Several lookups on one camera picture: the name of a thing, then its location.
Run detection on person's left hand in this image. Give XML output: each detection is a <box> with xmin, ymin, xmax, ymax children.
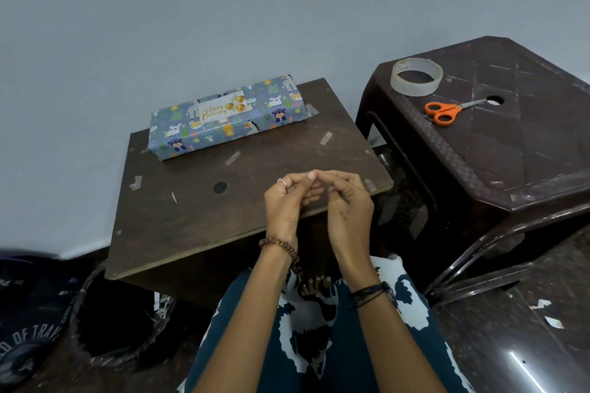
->
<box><xmin>263</xmin><ymin>170</ymin><xmax>326</xmax><ymax>249</ymax></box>

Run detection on person's right hand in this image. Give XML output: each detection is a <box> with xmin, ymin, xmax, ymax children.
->
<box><xmin>317</xmin><ymin>170</ymin><xmax>380</xmax><ymax>291</ymax></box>

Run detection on happy birthday card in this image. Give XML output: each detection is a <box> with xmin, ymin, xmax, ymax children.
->
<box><xmin>198</xmin><ymin>89</ymin><xmax>253</xmax><ymax>124</ymax></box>

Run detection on clear tape roll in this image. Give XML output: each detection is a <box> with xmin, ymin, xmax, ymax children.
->
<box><xmin>390</xmin><ymin>57</ymin><xmax>444</xmax><ymax>97</ymax></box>

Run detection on orange handled scissors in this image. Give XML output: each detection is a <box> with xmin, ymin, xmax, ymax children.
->
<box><xmin>423</xmin><ymin>98</ymin><xmax>489</xmax><ymax>127</ymax></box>

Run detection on person's right forearm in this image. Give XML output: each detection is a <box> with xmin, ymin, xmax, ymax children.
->
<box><xmin>357</xmin><ymin>300</ymin><xmax>448</xmax><ymax>393</ymax></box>

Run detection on person's left forearm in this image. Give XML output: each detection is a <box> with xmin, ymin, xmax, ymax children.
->
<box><xmin>193</xmin><ymin>245</ymin><xmax>296</xmax><ymax>393</ymax></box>

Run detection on person's bare foot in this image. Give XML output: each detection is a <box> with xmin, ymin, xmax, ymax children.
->
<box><xmin>297</xmin><ymin>275</ymin><xmax>334</xmax><ymax>302</ymax></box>

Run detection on small dark wooden table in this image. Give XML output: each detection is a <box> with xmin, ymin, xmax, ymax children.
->
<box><xmin>104</xmin><ymin>78</ymin><xmax>395</xmax><ymax>311</ymax></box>

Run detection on teal white patterned trousers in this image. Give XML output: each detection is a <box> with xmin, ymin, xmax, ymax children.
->
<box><xmin>177</xmin><ymin>254</ymin><xmax>476</xmax><ymax>393</ymax></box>

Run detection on crumpled paper scraps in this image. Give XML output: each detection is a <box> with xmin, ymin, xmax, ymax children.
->
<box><xmin>149</xmin><ymin>291</ymin><xmax>176</xmax><ymax>320</ymax></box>

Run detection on brown plastic stool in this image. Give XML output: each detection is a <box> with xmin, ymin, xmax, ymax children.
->
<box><xmin>355</xmin><ymin>36</ymin><xmax>590</xmax><ymax>302</ymax></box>

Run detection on black lined trash bin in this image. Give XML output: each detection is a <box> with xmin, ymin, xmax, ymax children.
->
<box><xmin>69</xmin><ymin>263</ymin><xmax>178</xmax><ymax>366</ymax></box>

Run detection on black purple backpack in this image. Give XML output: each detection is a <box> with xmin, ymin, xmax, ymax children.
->
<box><xmin>0</xmin><ymin>257</ymin><xmax>79</xmax><ymax>389</ymax></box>

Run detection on brown beaded bracelet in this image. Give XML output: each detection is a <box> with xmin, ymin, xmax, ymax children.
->
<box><xmin>258</xmin><ymin>236</ymin><xmax>303</xmax><ymax>276</ymax></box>

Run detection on black thread bracelet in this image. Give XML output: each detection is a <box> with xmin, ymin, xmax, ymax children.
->
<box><xmin>348</xmin><ymin>281</ymin><xmax>398</xmax><ymax>311</ymax></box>

